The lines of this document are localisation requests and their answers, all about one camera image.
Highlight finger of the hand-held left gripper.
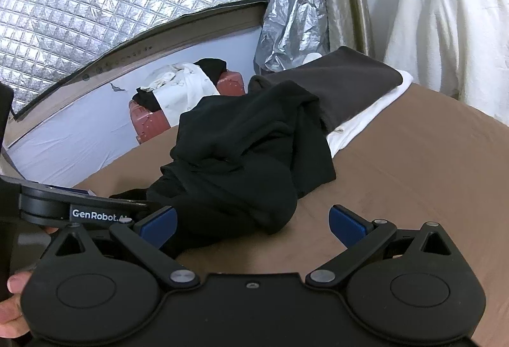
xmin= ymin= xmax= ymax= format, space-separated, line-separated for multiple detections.
xmin=108 ymin=189 xmax=151 ymax=205

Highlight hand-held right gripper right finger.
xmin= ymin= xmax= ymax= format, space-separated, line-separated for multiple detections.
xmin=305 ymin=204 xmax=472 ymax=289

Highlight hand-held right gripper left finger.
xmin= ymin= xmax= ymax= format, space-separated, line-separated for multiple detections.
xmin=38 ymin=207 xmax=200 ymax=289

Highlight black garment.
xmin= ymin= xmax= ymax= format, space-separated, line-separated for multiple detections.
xmin=109 ymin=80 xmax=338 ymax=258

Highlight person's left hand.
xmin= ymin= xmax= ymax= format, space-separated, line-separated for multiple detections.
xmin=0 ymin=271 xmax=34 ymax=336

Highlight red suitcase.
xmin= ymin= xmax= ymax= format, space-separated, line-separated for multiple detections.
xmin=129 ymin=70 xmax=245 ymax=145

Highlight white folded cloth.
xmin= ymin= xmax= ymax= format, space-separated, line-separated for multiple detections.
xmin=326 ymin=68 xmax=414 ymax=157

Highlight white printed cloth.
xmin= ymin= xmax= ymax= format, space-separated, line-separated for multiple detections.
xmin=137 ymin=62 xmax=221 ymax=129

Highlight dark grey folded cloth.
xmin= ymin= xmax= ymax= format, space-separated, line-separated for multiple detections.
xmin=248 ymin=46 xmax=404 ymax=133

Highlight beige wooden ledge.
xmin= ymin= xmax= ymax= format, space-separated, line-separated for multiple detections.
xmin=0 ymin=0 xmax=271 ymax=157

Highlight white cloth cover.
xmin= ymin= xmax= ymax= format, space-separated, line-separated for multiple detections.
xmin=384 ymin=0 xmax=509 ymax=125

